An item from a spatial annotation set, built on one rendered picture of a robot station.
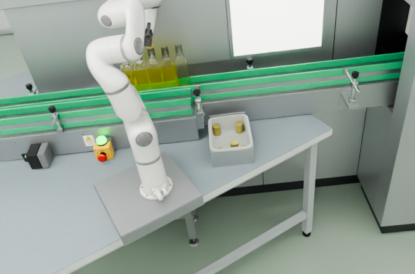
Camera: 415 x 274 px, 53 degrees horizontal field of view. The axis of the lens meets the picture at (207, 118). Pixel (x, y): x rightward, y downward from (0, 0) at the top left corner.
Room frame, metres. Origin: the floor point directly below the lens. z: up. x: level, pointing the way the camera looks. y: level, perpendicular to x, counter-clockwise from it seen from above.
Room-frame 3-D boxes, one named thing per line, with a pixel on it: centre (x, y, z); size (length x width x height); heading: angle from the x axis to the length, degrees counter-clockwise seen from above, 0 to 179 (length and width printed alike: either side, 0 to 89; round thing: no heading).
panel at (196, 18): (1.69, -0.12, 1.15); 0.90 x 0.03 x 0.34; 88
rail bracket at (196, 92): (1.44, 0.03, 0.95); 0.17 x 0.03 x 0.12; 178
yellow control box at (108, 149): (1.39, 0.46, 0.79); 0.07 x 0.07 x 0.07; 88
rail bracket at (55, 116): (1.42, 0.63, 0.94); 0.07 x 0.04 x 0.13; 178
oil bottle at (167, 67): (1.57, 0.14, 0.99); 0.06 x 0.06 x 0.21; 87
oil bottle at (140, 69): (1.57, 0.25, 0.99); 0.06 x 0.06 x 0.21; 88
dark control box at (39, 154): (1.40, 0.74, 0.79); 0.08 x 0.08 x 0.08; 88
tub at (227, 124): (1.33, -0.08, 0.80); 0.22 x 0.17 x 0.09; 178
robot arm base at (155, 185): (1.10, 0.22, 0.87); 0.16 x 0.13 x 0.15; 23
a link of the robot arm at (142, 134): (1.13, 0.23, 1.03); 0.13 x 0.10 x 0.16; 15
